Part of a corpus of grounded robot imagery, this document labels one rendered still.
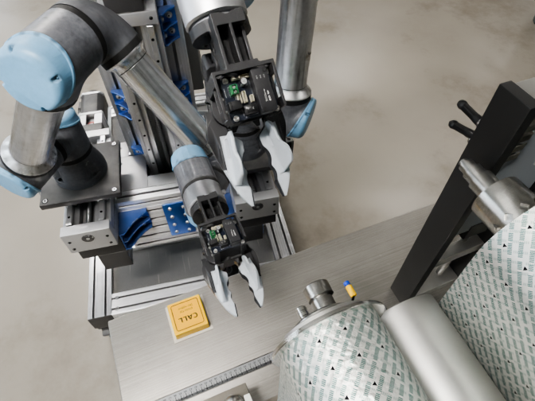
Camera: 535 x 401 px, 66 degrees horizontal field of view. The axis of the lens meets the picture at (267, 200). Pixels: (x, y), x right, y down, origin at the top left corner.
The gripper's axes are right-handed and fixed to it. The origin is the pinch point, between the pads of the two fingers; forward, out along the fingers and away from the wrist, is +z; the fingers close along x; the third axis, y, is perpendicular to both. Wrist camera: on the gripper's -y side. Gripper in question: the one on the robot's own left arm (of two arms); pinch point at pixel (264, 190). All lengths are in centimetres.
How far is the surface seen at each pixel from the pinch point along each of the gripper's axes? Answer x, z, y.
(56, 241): -67, 2, -173
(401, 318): 11.3, 20.6, 3.7
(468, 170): 25.3, 5.2, 5.2
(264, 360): -3.1, 33.5, -28.7
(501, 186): 25.1, 7.4, 10.0
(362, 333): 3.0, 16.8, 10.8
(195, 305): -12.6, 20.5, -36.5
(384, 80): 153, -36, -205
